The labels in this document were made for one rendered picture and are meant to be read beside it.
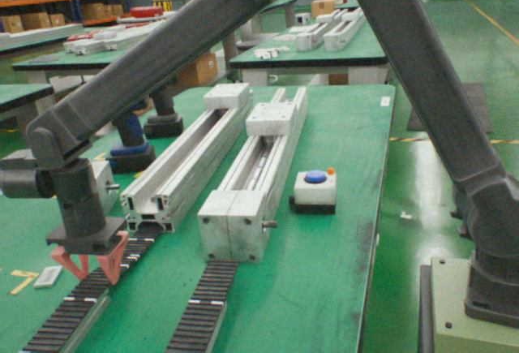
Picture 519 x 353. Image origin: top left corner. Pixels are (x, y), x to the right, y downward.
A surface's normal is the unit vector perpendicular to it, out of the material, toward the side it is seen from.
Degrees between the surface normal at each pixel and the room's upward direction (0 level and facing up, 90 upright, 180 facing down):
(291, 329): 0
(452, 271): 1
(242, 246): 90
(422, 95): 91
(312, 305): 0
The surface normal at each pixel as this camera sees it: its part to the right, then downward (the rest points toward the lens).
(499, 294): -0.61, 0.35
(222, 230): -0.18, 0.39
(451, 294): -0.10, -0.92
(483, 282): -0.87, 0.26
